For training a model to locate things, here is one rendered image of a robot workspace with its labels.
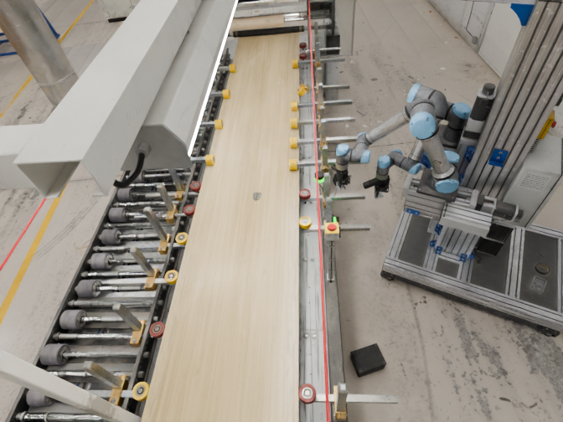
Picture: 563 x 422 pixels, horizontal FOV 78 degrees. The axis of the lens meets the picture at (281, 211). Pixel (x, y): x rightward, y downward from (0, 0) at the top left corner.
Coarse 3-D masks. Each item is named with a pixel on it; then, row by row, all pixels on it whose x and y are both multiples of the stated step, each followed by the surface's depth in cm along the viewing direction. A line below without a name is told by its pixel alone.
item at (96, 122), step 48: (144, 0) 59; (192, 0) 64; (144, 48) 46; (96, 96) 39; (144, 96) 44; (0, 144) 35; (48, 144) 34; (96, 144) 34; (48, 192) 36; (96, 192) 36; (48, 384) 111
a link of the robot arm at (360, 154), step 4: (360, 144) 200; (364, 144) 200; (356, 148) 200; (360, 148) 198; (364, 148) 198; (368, 148) 202; (352, 152) 197; (356, 152) 196; (360, 152) 196; (364, 152) 195; (368, 152) 195; (352, 156) 197; (356, 156) 196; (360, 156) 195; (364, 156) 195; (368, 156) 195; (352, 160) 198; (356, 160) 197; (360, 160) 196; (364, 160) 196; (368, 160) 196
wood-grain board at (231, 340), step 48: (240, 48) 393; (288, 48) 382; (240, 96) 327; (288, 96) 320; (240, 144) 281; (288, 144) 275; (240, 192) 246; (288, 192) 242; (192, 240) 222; (240, 240) 219; (288, 240) 215; (192, 288) 200; (240, 288) 197; (288, 288) 194; (192, 336) 182; (240, 336) 179; (288, 336) 177; (192, 384) 166; (240, 384) 164; (288, 384) 162
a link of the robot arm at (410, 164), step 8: (432, 96) 195; (440, 96) 194; (440, 104) 194; (440, 112) 195; (440, 120) 198; (416, 144) 207; (416, 152) 208; (424, 152) 209; (408, 160) 212; (416, 160) 210; (408, 168) 213; (416, 168) 210
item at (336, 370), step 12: (324, 216) 248; (324, 240) 237; (324, 252) 231; (324, 264) 225; (324, 276) 219; (336, 276) 219; (324, 288) 218; (336, 288) 213; (336, 300) 208; (336, 312) 203; (336, 324) 199; (336, 336) 194; (336, 348) 190; (336, 360) 186; (336, 372) 182; (336, 384) 178; (336, 420) 168; (348, 420) 168
